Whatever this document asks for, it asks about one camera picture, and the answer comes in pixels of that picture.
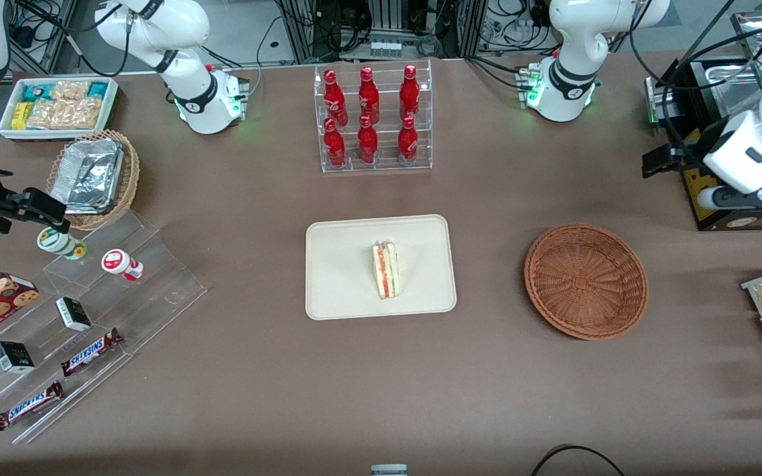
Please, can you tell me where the layered triangle sandwich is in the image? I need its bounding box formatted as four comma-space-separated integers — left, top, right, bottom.
372, 241, 399, 300

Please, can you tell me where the light woven wicker basket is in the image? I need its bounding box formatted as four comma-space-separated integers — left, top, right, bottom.
46, 130, 141, 231

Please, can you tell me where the brown round wicker basket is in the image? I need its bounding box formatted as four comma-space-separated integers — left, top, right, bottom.
524, 223, 650, 341

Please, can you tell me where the cream plastic serving tray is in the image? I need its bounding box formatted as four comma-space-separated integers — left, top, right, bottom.
306, 214, 457, 321

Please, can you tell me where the green sunflower yogurt cup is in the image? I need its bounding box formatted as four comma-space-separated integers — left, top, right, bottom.
37, 226, 88, 260

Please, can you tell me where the silver foil container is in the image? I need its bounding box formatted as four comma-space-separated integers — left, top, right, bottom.
49, 138, 125, 216

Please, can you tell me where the black food warmer appliance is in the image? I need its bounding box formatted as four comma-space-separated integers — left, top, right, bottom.
644, 10, 762, 232

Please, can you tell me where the steel warmer pan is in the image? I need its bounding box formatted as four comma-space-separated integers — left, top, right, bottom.
705, 64, 762, 124

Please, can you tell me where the red lid yogurt cup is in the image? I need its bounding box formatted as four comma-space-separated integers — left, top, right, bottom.
101, 249, 145, 282

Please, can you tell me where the clear rice cracker bag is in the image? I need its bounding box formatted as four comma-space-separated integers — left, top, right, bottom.
26, 98, 105, 130
50, 80, 91, 101

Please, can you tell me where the small black carton box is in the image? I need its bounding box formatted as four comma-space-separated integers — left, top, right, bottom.
0, 341, 36, 375
56, 297, 93, 333

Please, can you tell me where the white rectangular snack bin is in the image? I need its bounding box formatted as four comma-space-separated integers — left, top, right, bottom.
0, 76, 119, 141

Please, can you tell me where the clear acrylic stepped stand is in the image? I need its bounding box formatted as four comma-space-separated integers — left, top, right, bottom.
0, 210, 208, 445

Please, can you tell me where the Snickers chocolate bar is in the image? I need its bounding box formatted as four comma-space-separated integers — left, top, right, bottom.
0, 380, 65, 432
60, 328, 124, 377

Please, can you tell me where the red cola bottle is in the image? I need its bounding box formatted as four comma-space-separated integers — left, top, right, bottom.
323, 69, 349, 128
323, 118, 347, 167
398, 116, 419, 162
357, 115, 379, 165
358, 66, 380, 125
400, 64, 421, 122

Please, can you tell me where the clear acrylic bottle rack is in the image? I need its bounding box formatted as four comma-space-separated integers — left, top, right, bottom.
314, 58, 433, 175

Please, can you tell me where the black looped cable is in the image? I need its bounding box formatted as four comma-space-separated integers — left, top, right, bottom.
530, 444, 626, 476

